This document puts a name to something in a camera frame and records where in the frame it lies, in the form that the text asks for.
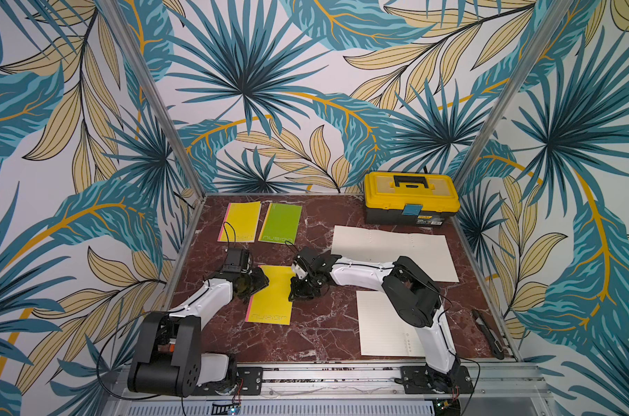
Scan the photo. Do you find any green cover notebook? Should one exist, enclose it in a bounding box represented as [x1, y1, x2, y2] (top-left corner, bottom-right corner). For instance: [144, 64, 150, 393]
[259, 203, 302, 244]

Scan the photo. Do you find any yellow black toolbox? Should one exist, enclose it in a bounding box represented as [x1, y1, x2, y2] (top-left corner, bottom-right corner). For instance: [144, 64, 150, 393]
[364, 172, 460, 227]

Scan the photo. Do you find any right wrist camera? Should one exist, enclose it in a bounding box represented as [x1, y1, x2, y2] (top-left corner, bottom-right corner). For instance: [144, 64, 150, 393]
[291, 247, 321, 280]

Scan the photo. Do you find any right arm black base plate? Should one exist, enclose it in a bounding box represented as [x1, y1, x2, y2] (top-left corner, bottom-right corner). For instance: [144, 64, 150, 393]
[399, 366, 474, 395]

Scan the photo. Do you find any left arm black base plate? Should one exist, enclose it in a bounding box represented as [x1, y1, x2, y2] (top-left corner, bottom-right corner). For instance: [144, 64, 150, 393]
[192, 367, 264, 397]

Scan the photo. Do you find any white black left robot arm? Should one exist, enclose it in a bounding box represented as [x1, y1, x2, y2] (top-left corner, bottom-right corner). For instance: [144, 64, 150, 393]
[127, 267, 269, 398]

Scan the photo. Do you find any yellow notebook pink spine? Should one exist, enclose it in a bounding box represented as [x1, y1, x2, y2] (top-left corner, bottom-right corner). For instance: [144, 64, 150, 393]
[217, 201, 262, 243]

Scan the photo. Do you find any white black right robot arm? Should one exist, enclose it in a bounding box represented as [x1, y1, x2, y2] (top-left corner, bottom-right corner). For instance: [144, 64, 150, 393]
[288, 248, 472, 393]

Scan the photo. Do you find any black utility knife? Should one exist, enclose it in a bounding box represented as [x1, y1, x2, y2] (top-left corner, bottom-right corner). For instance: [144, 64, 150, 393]
[472, 310, 505, 360]

